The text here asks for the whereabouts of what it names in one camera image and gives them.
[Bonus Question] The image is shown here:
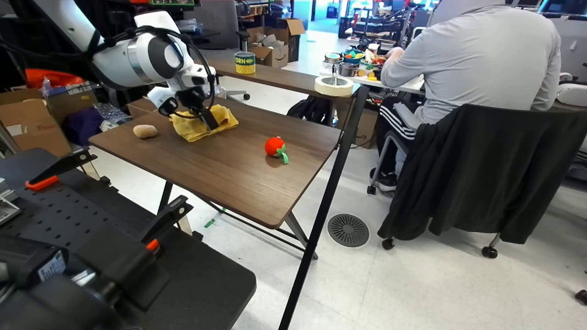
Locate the black tripod pole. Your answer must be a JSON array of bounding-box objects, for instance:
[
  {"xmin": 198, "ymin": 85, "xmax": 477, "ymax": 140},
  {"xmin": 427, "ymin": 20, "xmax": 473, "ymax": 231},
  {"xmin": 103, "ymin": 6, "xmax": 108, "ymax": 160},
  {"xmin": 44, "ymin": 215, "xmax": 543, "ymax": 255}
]
[{"xmin": 277, "ymin": 86, "xmax": 369, "ymax": 330}]

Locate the black perforated mounting board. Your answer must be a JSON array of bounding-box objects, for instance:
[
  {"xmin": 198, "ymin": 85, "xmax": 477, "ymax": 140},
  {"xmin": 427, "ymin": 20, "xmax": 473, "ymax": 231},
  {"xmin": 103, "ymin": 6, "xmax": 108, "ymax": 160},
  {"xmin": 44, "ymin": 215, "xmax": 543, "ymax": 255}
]
[{"xmin": 0, "ymin": 149, "xmax": 257, "ymax": 330}]

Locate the orange black clamp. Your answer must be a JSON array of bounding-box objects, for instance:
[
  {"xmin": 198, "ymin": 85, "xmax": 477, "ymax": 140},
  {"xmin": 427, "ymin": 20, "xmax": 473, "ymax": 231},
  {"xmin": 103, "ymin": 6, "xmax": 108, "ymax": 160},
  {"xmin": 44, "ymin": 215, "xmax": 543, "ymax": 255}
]
[
  {"xmin": 103, "ymin": 196, "xmax": 191, "ymax": 308},
  {"xmin": 26, "ymin": 151, "xmax": 95, "ymax": 193}
]

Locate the red tomato plushie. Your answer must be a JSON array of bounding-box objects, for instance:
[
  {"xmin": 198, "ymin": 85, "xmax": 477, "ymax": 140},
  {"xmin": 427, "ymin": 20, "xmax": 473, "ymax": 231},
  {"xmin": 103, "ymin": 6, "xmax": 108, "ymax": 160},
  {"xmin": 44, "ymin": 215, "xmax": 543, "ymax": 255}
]
[{"xmin": 264, "ymin": 136, "xmax": 290, "ymax": 165}]

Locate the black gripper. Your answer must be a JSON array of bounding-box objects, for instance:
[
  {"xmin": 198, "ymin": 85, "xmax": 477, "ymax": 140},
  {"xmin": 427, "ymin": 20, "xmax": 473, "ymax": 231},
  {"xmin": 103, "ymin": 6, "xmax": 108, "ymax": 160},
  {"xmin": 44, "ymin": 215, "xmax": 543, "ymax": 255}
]
[{"xmin": 176, "ymin": 86, "xmax": 218, "ymax": 130}]

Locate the wooden table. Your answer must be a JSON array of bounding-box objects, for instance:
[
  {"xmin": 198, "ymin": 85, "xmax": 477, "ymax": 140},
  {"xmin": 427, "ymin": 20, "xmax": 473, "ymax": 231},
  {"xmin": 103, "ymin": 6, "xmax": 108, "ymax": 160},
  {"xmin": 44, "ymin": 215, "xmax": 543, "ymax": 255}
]
[
  {"xmin": 90, "ymin": 99, "xmax": 339, "ymax": 251},
  {"xmin": 200, "ymin": 57, "xmax": 345, "ymax": 99}
]

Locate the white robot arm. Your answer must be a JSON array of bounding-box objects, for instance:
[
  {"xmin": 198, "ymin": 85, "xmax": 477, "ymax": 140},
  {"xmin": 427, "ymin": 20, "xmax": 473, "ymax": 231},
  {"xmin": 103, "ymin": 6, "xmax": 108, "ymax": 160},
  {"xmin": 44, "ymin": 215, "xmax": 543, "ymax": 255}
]
[{"xmin": 31, "ymin": 0, "xmax": 220, "ymax": 130}]

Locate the cardboard box on floor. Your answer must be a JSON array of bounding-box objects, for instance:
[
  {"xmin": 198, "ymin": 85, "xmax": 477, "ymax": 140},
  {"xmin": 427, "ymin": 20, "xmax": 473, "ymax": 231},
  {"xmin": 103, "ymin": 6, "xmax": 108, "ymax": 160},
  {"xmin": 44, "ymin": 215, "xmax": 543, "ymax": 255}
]
[{"xmin": 0, "ymin": 92, "xmax": 71, "ymax": 158}]

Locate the yellow green can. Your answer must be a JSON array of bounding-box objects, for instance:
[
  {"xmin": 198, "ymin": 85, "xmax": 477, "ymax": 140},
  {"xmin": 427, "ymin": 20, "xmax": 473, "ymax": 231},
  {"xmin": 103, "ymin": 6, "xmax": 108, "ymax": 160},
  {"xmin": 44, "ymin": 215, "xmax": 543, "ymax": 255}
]
[{"xmin": 235, "ymin": 52, "xmax": 257, "ymax": 75}]

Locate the black office chair with jacket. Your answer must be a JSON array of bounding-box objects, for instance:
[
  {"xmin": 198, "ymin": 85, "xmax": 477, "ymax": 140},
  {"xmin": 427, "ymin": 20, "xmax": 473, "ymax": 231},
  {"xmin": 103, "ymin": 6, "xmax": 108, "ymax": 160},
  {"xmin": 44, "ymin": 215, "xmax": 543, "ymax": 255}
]
[{"xmin": 378, "ymin": 105, "xmax": 587, "ymax": 250}]

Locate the open cardboard box far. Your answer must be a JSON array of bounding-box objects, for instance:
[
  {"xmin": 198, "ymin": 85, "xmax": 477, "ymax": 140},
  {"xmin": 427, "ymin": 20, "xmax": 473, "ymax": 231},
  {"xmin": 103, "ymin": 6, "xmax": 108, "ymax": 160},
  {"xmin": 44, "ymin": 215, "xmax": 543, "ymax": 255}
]
[{"xmin": 248, "ymin": 19, "xmax": 304, "ymax": 68}]

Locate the round floor drain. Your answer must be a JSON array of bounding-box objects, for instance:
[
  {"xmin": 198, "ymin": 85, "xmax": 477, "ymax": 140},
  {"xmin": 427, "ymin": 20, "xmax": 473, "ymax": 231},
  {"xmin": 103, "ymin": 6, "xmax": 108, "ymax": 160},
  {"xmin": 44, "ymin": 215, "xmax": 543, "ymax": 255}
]
[{"xmin": 328, "ymin": 215, "xmax": 369, "ymax": 248}]

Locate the yellow towel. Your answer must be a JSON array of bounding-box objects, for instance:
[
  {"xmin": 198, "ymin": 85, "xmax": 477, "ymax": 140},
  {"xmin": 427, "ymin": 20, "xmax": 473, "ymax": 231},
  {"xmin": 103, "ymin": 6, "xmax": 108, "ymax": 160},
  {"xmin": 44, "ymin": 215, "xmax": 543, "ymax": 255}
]
[{"xmin": 169, "ymin": 105, "xmax": 238, "ymax": 143}]

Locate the person in grey shirt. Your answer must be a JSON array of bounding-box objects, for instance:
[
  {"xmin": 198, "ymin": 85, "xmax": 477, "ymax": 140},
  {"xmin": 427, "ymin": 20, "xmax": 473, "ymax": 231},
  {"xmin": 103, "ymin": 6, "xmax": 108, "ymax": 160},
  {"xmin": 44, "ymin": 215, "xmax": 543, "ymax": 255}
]
[{"xmin": 376, "ymin": 0, "xmax": 561, "ymax": 193}]

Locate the beige potato plushie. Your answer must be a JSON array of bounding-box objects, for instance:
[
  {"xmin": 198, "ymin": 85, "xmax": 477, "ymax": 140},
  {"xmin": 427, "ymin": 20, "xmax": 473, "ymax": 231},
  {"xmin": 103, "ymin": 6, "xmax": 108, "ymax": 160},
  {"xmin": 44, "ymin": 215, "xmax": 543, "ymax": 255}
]
[{"xmin": 132, "ymin": 125, "xmax": 158, "ymax": 140}]

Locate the white tape roll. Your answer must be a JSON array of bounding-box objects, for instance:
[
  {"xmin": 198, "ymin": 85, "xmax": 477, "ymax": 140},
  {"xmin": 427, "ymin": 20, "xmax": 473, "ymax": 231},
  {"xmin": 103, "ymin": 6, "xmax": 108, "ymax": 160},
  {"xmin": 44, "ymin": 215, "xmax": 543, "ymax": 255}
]
[{"xmin": 314, "ymin": 75, "xmax": 354, "ymax": 97}]

